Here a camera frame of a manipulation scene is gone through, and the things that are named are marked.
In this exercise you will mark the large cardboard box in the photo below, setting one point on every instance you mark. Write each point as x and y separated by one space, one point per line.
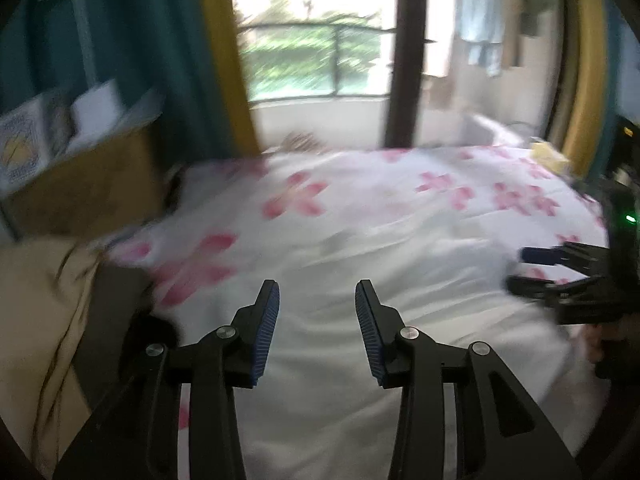
100 185

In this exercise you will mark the hanging beige garment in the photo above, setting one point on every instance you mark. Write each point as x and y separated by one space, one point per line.
512 20

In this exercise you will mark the white desk lamp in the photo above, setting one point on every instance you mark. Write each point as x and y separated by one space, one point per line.
82 35

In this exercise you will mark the white floral sheet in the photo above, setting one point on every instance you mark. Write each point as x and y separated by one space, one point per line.
350 220

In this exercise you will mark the large white shirt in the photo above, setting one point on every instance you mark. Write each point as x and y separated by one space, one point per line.
325 425

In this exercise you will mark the green trees outside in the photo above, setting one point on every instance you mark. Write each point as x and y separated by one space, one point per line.
305 35

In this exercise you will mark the teal curtain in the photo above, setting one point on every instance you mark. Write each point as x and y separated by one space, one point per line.
614 60
150 35

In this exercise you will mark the dark balcony railing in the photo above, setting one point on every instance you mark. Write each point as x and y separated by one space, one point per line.
335 60

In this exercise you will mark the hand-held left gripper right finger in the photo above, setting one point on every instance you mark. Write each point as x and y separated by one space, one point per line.
370 340

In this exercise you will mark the beige cloth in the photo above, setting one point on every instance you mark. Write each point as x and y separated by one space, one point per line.
35 335

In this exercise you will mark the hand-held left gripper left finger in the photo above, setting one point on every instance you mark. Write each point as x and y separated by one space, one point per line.
265 340

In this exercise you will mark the yellow tissue box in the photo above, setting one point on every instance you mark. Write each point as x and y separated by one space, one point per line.
547 156

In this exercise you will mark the cartoon printed box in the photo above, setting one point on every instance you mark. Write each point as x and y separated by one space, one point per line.
27 145

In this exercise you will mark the hanging light blue towel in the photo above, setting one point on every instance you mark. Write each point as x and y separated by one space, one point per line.
481 15

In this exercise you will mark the hanging dark garment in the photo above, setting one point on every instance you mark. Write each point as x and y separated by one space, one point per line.
536 7

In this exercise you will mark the black door frame post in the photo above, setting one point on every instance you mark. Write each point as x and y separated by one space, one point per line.
406 60

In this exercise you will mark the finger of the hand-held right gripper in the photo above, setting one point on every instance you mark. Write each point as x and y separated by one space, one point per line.
542 255
530 287

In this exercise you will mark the yellow curtain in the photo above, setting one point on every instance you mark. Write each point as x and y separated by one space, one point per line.
225 60
582 70

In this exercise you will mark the person's right hand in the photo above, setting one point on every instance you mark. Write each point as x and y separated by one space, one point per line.
620 340

